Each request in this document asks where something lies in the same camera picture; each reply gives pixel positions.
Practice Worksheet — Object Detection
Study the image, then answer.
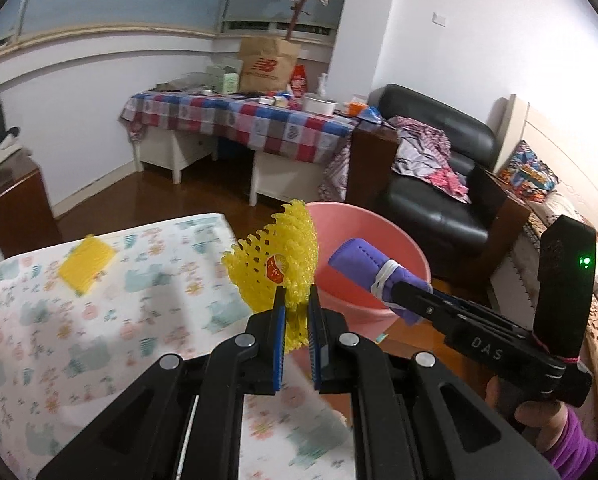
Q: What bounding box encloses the white desk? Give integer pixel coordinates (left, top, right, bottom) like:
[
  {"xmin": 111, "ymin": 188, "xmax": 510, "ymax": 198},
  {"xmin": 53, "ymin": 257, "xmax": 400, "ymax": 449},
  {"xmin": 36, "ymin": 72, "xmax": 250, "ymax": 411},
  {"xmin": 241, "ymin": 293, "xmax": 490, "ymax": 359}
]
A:
[{"xmin": 133, "ymin": 127, "xmax": 330, "ymax": 207}]

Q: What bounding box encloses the blue plastic bag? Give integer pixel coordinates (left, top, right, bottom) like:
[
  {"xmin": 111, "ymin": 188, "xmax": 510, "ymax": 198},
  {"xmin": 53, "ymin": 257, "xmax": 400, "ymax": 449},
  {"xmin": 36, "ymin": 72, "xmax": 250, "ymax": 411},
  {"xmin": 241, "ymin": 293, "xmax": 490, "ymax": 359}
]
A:
[{"xmin": 356, "ymin": 106, "xmax": 395, "ymax": 126}]

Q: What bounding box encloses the flat yellow foam net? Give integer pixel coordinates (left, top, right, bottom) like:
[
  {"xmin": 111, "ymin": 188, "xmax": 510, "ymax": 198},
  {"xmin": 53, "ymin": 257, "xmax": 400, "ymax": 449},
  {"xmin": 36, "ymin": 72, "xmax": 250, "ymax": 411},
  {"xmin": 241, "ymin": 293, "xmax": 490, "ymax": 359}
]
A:
[{"xmin": 59, "ymin": 235, "xmax": 117, "ymax": 298}]

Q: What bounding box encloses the black leather sofa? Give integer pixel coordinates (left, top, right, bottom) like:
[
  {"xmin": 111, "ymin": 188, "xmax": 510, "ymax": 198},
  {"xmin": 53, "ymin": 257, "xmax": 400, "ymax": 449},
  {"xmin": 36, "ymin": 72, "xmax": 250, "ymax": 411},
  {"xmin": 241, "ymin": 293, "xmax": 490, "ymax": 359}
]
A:
[{"xmin": 366, "ymin": 84, "xmax": 500, "ymax": 286}]

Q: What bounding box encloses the yellow foam fruit net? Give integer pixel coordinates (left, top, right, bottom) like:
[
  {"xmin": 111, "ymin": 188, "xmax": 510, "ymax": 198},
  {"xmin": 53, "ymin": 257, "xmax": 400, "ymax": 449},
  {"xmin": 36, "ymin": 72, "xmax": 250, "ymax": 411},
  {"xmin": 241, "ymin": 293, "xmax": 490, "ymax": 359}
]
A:
[{"xmin": 221, "ymin": 200, "xmax": 320, "ymax": 353}]

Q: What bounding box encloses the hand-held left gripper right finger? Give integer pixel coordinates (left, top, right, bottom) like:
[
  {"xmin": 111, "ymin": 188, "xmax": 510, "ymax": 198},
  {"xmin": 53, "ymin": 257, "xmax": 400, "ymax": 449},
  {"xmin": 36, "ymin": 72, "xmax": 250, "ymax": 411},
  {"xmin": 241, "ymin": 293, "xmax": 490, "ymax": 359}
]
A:
[{"xmin": 306, "ymin": 290, "xmax": 562, "ymax": 480}]

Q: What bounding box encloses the dark brown side cabinet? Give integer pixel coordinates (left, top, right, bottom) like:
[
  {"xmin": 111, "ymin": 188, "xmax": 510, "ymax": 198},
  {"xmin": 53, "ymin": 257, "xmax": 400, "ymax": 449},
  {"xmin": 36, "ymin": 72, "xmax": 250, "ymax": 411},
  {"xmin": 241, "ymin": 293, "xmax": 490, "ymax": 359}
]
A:
[{"xmin": 349, "ymin": 120, "xmax": 400, "ymax": 206}]

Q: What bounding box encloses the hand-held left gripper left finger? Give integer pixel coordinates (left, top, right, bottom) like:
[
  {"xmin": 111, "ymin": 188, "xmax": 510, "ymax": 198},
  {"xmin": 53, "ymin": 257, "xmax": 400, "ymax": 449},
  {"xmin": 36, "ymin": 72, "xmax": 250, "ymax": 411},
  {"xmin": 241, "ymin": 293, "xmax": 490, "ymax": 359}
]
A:
[{"xmin": 36, "ymin": 285, "xmax": 287, "ymax": 480}]

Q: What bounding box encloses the brown wooden cabinet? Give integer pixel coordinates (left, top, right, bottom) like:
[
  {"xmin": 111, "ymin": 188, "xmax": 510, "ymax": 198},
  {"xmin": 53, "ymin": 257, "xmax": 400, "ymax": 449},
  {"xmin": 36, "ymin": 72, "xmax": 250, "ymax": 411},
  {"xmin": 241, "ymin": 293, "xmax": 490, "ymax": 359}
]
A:
[{"xmin": 0, "ymin": 152, "xmax": 62, "ymax": 258}]

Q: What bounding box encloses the green box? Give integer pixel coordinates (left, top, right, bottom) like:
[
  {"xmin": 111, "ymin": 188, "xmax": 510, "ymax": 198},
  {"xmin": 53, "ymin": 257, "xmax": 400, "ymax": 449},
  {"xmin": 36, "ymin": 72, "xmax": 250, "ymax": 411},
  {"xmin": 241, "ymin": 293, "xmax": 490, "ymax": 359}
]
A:
[{"xmin": 206, "ymin": 60, "xmax": 242, "ymax": 95}]

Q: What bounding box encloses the person's right forearm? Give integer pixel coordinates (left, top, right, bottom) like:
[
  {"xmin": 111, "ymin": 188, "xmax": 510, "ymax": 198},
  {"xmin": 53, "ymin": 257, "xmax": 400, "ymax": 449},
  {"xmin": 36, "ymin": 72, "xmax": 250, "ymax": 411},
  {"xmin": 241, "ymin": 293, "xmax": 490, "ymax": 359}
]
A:
[{"xmin": 542, "ymin": 407, "xmax": 598, "ymax": 471}]

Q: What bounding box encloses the white bowl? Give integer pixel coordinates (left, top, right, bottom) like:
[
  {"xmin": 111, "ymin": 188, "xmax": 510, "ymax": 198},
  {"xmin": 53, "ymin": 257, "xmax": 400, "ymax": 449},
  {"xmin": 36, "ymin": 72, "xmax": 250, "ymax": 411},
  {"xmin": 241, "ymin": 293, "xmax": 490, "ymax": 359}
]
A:
[{"xmin": 303, "ymin": 92, "xmax": 339, "ymax": 116}]

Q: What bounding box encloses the red patterned garment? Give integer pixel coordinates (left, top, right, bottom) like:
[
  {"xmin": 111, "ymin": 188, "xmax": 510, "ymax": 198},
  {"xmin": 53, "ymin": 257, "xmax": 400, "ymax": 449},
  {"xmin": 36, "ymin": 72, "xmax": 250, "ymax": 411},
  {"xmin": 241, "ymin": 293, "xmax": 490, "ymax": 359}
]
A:
[{"xmin": 389, "ymin": 116, "xmax": 472, "ymax": 205}]

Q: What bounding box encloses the floral printed tablecloth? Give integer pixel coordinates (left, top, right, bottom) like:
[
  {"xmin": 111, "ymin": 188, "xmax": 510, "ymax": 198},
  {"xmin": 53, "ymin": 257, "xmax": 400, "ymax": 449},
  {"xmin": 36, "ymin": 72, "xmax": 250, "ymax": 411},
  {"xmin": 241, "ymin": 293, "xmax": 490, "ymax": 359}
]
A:
[{"xmin": 0, "ymin": 212, "xmax": 355, "ymax": 480}]

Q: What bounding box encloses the grey garment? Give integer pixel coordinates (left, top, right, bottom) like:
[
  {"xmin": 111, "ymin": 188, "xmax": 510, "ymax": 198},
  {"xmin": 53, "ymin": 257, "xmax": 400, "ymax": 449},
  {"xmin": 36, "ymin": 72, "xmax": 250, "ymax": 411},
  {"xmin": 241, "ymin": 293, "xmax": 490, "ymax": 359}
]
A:
[{"xmin": 391, "ymin": 127, "xmax": 452, "ymax": 178}]

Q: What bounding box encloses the beige bed headboard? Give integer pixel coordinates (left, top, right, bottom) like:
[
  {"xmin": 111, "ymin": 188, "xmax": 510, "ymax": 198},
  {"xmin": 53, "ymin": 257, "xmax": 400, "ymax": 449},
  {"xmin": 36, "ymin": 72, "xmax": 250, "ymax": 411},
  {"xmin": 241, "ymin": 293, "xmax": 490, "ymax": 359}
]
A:
[{"xmin": 489, "ymin": 94, "xmax": 598, "ymax": 221}]

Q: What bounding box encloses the grey tray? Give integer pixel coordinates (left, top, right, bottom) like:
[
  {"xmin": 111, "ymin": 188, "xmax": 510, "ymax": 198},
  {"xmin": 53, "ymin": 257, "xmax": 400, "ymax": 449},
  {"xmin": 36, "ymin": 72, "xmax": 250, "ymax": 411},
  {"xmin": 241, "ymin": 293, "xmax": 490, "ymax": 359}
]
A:
[{"xmin": 156, "ymin": 77, "xmax": 210, "ymax": 93}]

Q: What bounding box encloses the checkered tablecloth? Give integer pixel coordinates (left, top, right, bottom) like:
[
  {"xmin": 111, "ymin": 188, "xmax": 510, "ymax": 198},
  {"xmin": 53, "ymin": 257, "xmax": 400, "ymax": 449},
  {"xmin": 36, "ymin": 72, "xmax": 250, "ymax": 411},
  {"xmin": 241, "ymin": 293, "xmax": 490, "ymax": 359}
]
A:
[{"xmin": 119, "ymin": 90, "xmax": 362, "ymax": 203}]

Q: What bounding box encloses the brown paper bag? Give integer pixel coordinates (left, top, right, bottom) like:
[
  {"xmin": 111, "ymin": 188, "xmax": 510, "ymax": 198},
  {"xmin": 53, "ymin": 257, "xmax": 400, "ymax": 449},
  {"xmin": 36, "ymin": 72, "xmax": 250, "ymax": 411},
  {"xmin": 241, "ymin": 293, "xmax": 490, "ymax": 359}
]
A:
[{"xmin": 239, "ymin": 36, "xmax": 302, "ymax": 95}]

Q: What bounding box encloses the brown bedside cabinet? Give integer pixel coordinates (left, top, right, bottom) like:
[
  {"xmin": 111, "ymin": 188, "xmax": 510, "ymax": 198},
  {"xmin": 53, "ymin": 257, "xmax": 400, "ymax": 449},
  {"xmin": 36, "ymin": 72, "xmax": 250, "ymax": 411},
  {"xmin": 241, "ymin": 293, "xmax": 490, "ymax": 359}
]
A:
[{"xmin": 466, "ymin": 164, "xmax": 532, "ymax": 281}]

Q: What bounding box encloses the white cloth on cabinet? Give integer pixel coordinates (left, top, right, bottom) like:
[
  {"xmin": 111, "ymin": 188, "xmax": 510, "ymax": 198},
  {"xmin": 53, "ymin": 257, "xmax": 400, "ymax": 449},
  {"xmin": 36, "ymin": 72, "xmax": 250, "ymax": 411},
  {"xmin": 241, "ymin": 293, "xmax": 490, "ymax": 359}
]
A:
[{"xmin": 0, "ymin": 127, "xmax": 24, "ymax": 166}]

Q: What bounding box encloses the purple cloth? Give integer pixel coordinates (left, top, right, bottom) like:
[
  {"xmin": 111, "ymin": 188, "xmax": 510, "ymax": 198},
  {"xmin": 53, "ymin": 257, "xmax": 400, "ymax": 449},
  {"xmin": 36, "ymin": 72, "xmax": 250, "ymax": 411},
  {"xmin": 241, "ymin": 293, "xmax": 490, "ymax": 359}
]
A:
[{"xmin": 328, "ymin": 237, "xmax": 435, "ymax": 326}]

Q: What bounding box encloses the colourful printed pillow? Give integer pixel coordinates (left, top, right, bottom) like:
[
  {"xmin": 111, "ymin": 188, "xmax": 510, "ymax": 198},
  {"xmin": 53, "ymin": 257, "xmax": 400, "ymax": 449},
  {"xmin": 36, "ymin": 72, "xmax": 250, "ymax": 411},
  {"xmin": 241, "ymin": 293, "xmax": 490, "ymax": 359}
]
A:
[{"xmin": 496, "ymin": 139, "xmax": 560, "ymax": 203}]

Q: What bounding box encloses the person's right hand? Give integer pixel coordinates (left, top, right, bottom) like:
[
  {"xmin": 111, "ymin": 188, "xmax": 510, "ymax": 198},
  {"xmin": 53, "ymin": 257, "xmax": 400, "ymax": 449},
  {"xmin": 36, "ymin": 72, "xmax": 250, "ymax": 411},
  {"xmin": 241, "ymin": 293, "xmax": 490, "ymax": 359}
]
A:
[{"xmin": 484, "ymin": 377, "xmax": 570, "ymax": 456}]

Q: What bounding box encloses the pink plastic bucket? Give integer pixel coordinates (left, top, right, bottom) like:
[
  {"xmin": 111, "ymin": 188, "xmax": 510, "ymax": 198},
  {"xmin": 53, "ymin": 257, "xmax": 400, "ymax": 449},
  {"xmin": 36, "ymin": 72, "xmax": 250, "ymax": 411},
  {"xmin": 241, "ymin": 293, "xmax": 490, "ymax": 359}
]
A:
[{"xmin": 304, "ymin": 201, "xmax": 432, "ymax": 328}]

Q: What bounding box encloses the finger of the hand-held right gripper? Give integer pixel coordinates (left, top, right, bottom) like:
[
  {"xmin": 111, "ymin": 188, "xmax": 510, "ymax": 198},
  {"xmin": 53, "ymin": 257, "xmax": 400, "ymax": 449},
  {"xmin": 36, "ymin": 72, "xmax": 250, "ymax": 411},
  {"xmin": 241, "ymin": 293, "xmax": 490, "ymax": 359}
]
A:
[{"xmin": 393, "ymin": 281, "xmax": 481, "ymax": 332}]

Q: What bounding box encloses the wooden coat rack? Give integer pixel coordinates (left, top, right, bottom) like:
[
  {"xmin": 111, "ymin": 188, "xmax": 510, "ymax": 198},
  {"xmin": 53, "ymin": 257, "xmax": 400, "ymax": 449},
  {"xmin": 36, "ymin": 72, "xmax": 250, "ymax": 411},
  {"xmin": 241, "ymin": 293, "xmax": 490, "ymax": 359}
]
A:
[{"xmin": 284, "ymin": 0, "xmax": 330, "ymax": 43}]

